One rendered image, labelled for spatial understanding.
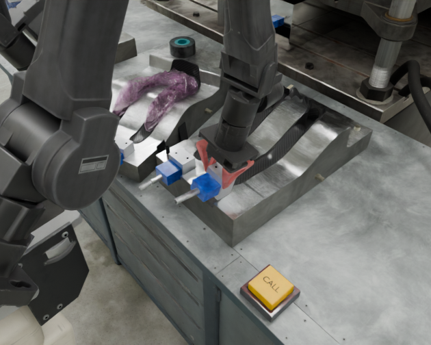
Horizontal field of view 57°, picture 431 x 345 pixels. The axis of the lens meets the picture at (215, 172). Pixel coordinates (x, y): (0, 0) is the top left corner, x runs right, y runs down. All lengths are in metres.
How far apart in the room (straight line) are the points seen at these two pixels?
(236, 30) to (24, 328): 0.55
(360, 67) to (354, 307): 0.98
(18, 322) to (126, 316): 1.01
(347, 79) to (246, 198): 0.77
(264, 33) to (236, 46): 0.04
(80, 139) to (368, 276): 0.65
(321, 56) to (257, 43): 1.05
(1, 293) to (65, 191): 0.10
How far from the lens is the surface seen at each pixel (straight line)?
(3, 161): 0.38
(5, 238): 0.39
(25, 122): 0.40
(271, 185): 0.85
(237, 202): 0.81
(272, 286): 0.76
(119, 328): 1.69
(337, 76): 1.49
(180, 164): 0.85
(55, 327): 0.80
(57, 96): 0.36
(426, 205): 1.04
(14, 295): 0.40
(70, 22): 0.35
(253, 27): 0.56
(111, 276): 1.81
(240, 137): 0.69
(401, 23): 1.27
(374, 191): 1.03
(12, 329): 0.72
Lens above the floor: 1.48
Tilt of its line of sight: 43 degrees down
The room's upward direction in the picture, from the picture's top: straight up
